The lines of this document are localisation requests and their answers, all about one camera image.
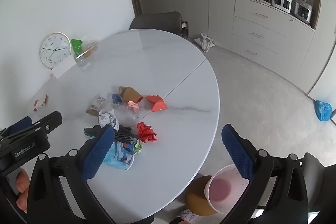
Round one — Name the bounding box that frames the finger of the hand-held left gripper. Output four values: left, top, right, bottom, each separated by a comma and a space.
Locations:
0, 116, 33, 136
28, 111, 64, 135

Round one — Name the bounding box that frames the pink plastic bin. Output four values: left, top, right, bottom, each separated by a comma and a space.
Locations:
204, 164, 250, 215

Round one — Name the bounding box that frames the clear bag with brown snack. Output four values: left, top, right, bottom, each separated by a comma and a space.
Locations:
78, 41, 99, 59

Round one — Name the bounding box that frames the beige cabinet drawer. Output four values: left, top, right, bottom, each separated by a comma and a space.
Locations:
234, 0, 292, 38
232, 17, 288, 55
231, 35, 281, 71

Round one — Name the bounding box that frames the white crumpled paper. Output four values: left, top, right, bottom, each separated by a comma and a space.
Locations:
98, 109, 120, 128

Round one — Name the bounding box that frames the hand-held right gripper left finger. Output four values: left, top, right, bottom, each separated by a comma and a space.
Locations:
27, 125, 116, 224

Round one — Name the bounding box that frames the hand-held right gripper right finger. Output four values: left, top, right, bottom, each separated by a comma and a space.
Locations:
222, 123, 309, 224

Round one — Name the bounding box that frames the green plastic packet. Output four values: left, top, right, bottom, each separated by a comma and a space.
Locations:
71, 39, 84, 55

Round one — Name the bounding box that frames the beige wall cabinet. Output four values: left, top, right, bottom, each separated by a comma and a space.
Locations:
123, 0, 324, 94

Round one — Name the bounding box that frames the silver rice cooker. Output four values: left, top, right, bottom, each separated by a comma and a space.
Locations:
293, 0, 313, 24

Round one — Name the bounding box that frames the person's grey shoe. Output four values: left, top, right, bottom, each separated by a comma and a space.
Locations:
181, 210, 196, 223

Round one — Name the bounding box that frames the round wooden stool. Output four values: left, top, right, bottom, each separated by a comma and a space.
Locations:
184, 175, 218, 216

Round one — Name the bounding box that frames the white round wall clock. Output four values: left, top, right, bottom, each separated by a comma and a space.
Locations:
39, 32, 72, 69

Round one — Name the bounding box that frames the white card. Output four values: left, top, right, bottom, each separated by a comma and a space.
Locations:
51, 56, 77, 79

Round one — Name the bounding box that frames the grey chair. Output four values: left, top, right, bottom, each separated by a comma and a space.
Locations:
129, 11, 183, 36

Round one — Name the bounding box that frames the clear plastic bottle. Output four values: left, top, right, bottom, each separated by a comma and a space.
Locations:
113, 105, 147, 132

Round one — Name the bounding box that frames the red crumpled paper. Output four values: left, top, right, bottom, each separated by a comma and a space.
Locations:
136, 122, 158, 143

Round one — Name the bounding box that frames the white tote bag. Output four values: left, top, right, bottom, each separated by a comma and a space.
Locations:
194, 33, 217, 52

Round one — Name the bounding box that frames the blue printed plastic packet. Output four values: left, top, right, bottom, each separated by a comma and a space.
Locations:
103, 141, 135, 171

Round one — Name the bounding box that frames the blue plastic bag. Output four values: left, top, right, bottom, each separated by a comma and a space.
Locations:
315, 100, 333, 122

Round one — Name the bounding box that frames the red paper box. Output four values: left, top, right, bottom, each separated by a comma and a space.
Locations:
145, 95, 168, 112

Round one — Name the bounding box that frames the brown snack packet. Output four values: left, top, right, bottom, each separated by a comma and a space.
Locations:
86, 105, 100, 116

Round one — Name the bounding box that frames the crumpled brown paper bag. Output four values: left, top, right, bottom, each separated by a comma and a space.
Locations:
118, 86, 143, 104

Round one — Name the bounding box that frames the yellow green crumpled wrapper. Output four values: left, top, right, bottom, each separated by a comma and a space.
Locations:
133, 140, 144, 155

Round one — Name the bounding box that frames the small pink box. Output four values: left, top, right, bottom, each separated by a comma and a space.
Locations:
32, 94, 49, 112

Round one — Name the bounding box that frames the person's left hand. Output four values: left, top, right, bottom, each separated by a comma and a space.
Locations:
15, 169, 30, 213

